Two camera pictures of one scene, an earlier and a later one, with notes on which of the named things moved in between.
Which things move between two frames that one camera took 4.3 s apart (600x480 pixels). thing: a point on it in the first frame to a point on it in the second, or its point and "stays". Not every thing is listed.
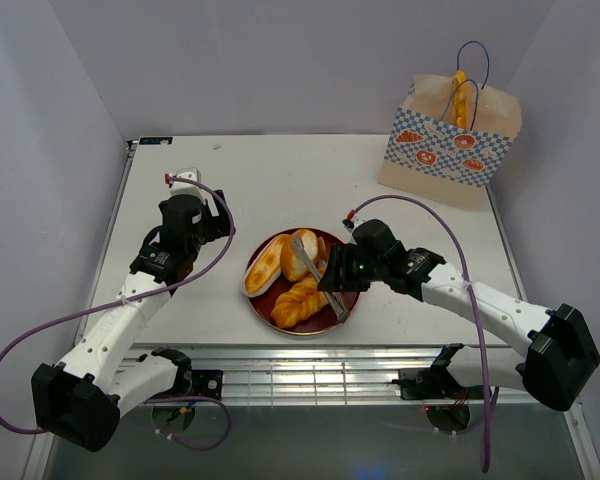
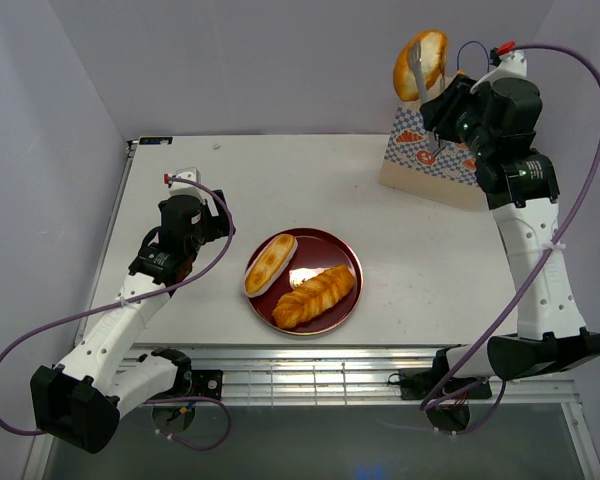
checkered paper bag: (429, 155) stays
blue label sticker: (155, 140) stays
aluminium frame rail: (311, 374) stays
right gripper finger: (337, 275) to (439, 113)
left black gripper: (224, 214) stays
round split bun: (293, 264) to (434, 47)
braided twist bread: (298, 302) stays
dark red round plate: (264, 303) stays
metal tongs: (335, 298) to (414, 60)
